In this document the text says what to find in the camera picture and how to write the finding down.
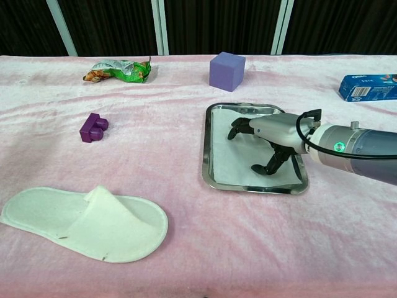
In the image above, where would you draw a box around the white disposable slipper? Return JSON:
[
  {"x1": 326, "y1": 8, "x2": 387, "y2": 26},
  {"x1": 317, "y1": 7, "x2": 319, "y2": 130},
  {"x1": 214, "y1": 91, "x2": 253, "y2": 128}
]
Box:
[{"x1": 0, "y1": 184, "x2": 169, "y2": 264}]

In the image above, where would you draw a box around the white frame post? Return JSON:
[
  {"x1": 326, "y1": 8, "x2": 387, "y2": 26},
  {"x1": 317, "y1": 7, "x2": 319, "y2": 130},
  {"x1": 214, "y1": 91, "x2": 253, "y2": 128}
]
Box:
[
  {"x1": 270, "y1": 0, "x2": 295, "y2": 56},
  {"x1": 45, "y1": 0, "x2": 78, "y2": 57},
  {"x1": 151, "y1": 0, "x2": 170, "y2": 56}
]

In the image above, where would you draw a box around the white paper towel sheet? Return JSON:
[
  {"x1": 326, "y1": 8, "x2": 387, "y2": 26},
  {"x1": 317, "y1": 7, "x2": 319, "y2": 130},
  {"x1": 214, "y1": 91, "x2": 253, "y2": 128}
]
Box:
[{"x1": 210, "y1": 108, "x2": 303, "y2": 189}]

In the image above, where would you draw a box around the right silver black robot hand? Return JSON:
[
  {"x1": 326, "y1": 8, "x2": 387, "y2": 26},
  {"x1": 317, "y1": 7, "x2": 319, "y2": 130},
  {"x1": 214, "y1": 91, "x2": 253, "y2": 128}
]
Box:
[{"x1": 227, "y1": 113, "x2": 318, "y2": 175}]

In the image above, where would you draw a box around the blue cookie box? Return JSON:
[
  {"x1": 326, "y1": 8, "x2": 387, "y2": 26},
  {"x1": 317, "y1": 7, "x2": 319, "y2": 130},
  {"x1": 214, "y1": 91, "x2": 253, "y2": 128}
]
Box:
[{"x1": 337, "y1": 73, "x2": 397, "y2": 102}]

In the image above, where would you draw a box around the pink plush table cloth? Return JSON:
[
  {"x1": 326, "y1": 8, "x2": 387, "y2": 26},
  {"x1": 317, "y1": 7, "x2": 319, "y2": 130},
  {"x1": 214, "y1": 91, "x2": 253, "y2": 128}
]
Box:
[{"x1": 0, "y1": 54, "x2": 397, "y2": 298}]

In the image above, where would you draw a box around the purple toy building brick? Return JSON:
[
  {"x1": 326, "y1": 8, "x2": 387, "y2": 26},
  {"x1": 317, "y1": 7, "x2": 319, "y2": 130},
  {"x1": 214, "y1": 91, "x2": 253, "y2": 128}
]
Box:
[{"x1": 79, "y1": 112, "x2": 109, "y2": 143}]

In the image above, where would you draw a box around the green crumpled snack bag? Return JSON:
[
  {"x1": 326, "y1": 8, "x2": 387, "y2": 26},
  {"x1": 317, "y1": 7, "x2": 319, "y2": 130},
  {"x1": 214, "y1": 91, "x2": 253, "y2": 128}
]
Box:
[{"x1": 82, "y1": 55, "x2": 153, "y2": 84}]

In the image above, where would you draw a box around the rectangular metal tray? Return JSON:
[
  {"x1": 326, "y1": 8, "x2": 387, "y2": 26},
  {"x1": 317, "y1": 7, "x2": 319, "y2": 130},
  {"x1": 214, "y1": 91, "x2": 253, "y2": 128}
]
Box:
[{"x1": 201, "y1": 102, "x2": 310, "y2": 196}]

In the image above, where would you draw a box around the black pleated curtain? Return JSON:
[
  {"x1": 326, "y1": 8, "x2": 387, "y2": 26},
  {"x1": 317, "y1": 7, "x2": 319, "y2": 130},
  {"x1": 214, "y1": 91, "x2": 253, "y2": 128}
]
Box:
[{"x1": 0, "y1": 0, "x2": 397, "y2": 58}]

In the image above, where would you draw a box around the lilac foam cube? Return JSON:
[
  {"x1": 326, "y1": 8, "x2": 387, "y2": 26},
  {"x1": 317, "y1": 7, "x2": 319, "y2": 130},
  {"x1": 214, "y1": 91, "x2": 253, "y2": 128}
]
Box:
[{"x1": 208, "y1": 52, "x2": 247, "y2": 93}]

